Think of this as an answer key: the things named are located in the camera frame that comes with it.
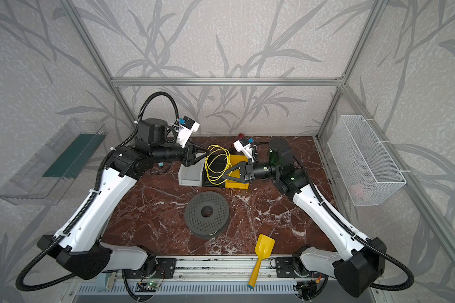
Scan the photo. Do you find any yellow cable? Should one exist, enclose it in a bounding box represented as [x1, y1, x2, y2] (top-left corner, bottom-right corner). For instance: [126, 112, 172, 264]
[204, 144, 232, 186]

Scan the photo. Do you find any grey cable spool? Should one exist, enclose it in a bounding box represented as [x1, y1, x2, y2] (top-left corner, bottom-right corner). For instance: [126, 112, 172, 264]
[184, 191, 230, 239]

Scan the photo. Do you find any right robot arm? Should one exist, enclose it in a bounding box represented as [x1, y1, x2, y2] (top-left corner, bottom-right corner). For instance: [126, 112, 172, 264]
[222, 138, 415, 297]

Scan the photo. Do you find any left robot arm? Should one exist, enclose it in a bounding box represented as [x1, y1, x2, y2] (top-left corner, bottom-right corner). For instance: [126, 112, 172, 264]
[15, 116, 201, 292]

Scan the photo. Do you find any yellow plastic bin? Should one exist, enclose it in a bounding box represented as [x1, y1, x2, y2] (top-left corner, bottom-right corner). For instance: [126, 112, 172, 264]
[225, 155, 249, 190]

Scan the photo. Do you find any white plastic bin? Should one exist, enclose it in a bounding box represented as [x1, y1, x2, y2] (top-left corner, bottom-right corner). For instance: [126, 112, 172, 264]
[178, 159, 205, 187]

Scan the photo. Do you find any black plastic bin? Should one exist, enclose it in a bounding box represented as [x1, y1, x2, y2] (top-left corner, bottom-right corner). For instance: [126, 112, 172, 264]
[202, 168, 226, 188]

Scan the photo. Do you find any yellow plastic scoop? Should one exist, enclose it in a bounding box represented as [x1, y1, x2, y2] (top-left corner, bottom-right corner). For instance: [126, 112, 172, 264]
[248, 234, 275, 289]

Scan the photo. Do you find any pink item in basket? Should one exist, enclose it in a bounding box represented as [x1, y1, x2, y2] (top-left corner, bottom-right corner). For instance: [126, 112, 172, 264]
[350, 183, 368, 199]

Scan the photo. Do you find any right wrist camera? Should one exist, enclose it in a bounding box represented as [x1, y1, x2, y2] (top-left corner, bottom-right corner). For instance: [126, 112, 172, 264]
[233, 137, 255, 162]

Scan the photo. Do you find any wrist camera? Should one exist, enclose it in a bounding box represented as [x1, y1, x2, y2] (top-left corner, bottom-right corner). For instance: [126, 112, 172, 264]
[233, 137, 255, 162]
[174, 116, 200, 148]

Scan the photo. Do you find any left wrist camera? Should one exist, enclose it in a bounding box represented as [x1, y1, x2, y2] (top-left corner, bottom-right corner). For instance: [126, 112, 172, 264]
[174, 116, 200, 148]

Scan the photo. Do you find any white wire basket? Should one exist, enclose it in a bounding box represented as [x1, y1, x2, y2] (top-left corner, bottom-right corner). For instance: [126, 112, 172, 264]
[327, 115, 406, 207]

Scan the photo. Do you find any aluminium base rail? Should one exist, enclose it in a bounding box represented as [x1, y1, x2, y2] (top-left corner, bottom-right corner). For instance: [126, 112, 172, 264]
[62, 254, 385, 283]

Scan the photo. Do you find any clear plastic wall tray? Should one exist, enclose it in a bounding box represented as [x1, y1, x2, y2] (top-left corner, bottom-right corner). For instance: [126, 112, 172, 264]
[0, 118, 108, 206]

